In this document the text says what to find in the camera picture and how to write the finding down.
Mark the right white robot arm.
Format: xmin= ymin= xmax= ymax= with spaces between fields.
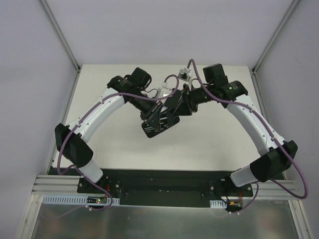
xmin=166 ymin=64 xmax=298 ymax=187

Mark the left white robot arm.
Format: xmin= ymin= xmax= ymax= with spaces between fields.
xmin=54 ymin=67 xmax=171 ymax=183

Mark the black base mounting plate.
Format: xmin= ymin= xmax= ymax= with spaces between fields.
xmin=77 ymin=169 xmax=253 ymax=208

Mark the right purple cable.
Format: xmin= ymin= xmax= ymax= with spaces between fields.
xmin=186 ymin=59 xmax=310 ymax=216

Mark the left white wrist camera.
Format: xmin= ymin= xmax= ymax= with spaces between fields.
xmin=156 ymin=82 xmax=173 ymax=98

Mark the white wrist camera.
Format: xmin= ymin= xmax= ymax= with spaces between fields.
xmin=178 ymin=67 xmax=192 ymax=83
xmin=156 ymin=82 xmax=173 ymax=98

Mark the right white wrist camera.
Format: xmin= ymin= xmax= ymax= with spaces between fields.
xmin=178 ymin=67 xmax=192 ymax=83

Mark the right white cable duct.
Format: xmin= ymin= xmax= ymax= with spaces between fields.
xmin=209 ymin=200 xmax=227 ymax=209

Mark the aluminium frame rail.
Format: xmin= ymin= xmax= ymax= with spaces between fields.
xmin=31 ymin=175 xmax=80 ymax=195

